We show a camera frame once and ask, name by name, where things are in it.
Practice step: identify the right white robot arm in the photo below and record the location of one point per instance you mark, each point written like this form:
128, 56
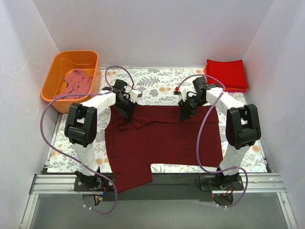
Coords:
242, 124

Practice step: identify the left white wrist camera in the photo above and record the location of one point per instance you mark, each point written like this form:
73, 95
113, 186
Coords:
135, 94

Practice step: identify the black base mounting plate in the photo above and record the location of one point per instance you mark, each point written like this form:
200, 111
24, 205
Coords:
173, 186

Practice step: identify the orange folded t shirt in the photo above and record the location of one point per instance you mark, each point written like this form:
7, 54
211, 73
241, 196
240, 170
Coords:
235, 90

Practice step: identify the pink t shirt in basket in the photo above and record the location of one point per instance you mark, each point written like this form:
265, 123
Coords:
78, 82

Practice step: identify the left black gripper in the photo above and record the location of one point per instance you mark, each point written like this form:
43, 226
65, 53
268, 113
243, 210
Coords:
126, 108

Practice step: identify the dark maroon t shirt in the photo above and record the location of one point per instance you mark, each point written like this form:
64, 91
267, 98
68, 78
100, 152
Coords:
155, 135

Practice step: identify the aluminium frame rail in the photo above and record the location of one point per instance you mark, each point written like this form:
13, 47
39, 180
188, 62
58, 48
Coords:
53, 204

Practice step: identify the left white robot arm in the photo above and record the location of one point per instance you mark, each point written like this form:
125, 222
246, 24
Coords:
81, 127

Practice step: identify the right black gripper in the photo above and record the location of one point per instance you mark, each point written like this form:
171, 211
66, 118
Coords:
187, 109

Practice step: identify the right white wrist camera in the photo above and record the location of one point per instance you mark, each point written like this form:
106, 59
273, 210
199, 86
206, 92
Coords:
181, 91

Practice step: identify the red folded t shirt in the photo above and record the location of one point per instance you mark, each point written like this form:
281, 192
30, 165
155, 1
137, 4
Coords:
231, 73

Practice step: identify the orange plastic basket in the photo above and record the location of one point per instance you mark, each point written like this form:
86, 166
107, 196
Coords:
63, 64

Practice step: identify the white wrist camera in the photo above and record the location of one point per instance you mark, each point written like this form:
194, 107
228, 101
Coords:
181, 91
135, 94

